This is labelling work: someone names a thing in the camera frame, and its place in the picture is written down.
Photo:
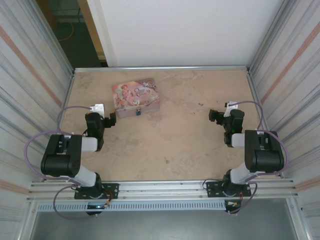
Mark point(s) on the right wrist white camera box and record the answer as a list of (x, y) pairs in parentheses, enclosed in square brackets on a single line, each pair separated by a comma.
[(230, 105)]

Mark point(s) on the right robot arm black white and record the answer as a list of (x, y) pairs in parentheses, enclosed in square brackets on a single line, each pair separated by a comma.
[(265, 157)]

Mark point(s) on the small metal key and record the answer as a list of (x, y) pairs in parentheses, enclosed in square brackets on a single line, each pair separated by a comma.
[(166, 160)]

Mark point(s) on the small blue padlock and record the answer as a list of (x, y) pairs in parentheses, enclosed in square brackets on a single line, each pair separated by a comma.
[(138, 111)]

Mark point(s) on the pink printed tin box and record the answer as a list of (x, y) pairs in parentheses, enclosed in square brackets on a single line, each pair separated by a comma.
[(135, 93)]

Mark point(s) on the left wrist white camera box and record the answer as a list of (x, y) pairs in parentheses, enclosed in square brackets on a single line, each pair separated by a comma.
[(98, 108)]

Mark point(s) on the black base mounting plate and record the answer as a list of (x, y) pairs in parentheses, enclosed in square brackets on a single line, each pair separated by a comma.
[(211, 186), (112, 187)]

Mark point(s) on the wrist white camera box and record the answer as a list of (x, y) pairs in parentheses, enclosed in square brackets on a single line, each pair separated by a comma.
[(98, 108), (230, 105)]

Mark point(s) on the wide aluminium mounting rail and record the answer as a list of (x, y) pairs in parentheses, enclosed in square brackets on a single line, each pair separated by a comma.
[(160, 190)]

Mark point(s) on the small circuit board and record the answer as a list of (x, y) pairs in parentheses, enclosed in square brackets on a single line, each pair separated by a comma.
[(233, 204), (96, 206)]

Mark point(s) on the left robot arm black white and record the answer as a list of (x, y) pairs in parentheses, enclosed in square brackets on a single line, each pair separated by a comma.
[(60, 160)]

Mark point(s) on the wooden door frame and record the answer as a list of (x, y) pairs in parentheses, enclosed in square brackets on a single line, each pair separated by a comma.
[(93, 30)]

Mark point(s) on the thin aluminium frame rail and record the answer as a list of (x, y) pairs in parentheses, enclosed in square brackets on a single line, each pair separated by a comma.
[(160, 68)]

